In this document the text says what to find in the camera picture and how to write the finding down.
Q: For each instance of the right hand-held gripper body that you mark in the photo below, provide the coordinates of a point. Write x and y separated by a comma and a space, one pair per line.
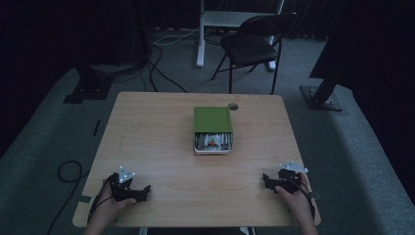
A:
290, 179

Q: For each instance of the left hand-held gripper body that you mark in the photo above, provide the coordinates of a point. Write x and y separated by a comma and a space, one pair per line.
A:
122, 189

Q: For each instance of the pile of white sachets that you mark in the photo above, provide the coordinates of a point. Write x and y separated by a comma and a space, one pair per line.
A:
212, 142

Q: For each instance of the green box sleeve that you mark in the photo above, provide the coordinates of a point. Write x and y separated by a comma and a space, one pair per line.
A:
212, 119

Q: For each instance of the person's left hand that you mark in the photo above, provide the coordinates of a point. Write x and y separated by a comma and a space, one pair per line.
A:
109, 209

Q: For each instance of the person's right hand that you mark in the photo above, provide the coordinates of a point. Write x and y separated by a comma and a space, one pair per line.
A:
298, 202

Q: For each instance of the black marker strip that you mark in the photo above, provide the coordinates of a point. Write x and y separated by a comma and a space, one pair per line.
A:
97, 128

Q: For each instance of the grey table grommet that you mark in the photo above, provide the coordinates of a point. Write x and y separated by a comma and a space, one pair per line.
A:
233, 106

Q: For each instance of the black stand with metal base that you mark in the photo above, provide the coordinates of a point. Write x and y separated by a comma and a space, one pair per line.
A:
321, 96

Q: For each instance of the black stand base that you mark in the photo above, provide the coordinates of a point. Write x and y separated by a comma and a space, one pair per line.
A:
89, 89

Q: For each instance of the black folding chair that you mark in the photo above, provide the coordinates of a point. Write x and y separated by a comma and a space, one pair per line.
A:
249, 49

